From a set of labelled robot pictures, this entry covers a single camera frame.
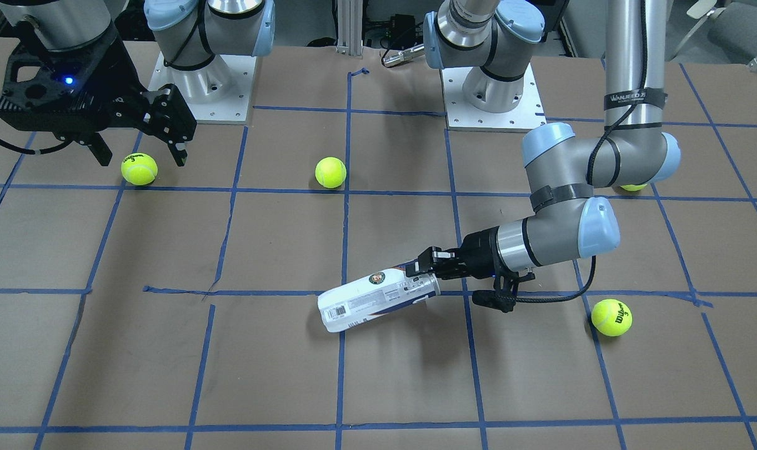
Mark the black gripper body arm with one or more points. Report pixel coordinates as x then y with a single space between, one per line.
120 80

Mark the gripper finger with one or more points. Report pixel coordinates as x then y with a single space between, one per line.
169 118
98 148

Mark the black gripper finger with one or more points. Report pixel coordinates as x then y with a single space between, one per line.
424 264

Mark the tennis ball far top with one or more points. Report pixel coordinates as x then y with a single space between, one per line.
139 169

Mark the tennis ball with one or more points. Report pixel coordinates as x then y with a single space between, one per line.
330 172
634 187
139 169
611 317

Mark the tennis ball upper middle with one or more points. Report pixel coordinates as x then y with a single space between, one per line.
330 172

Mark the tennis ball centre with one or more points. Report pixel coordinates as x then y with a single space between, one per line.
634 187
611 317

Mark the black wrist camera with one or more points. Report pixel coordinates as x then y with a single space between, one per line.
504 294

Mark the aluminium frame post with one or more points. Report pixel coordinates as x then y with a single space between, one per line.
349 25

